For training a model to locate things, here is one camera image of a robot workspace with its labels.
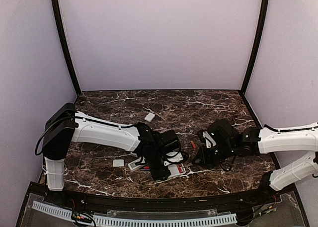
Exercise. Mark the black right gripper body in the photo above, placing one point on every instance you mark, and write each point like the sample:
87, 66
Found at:
213, 158

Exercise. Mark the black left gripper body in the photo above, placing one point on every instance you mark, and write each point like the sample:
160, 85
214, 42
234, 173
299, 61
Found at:
156, 174

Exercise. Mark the white remote face down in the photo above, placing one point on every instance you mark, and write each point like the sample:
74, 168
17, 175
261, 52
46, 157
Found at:
174, 171

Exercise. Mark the small white buttoned remote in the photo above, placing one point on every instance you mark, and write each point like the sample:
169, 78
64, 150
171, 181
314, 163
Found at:
135, 165

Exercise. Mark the curved white battery cover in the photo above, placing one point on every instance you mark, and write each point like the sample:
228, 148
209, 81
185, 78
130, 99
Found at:
118, 163

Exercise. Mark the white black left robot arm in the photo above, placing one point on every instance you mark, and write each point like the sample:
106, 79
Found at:
157, 150

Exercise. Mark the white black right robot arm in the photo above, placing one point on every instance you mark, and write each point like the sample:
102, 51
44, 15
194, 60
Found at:
221, 141

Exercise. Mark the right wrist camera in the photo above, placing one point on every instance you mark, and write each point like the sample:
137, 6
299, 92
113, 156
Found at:
206, 138

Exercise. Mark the white slotted cable duct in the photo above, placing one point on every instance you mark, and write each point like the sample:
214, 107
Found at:
114, 218

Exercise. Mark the black front rail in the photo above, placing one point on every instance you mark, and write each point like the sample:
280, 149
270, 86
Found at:
239, 201

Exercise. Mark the black right corner post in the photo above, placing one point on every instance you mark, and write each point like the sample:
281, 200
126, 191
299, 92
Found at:
255, 47

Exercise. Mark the black corner post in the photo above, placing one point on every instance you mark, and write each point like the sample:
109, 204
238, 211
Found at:
255, 47
64, 46

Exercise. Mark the black left corner post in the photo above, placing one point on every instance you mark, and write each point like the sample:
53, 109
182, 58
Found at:
64, 46

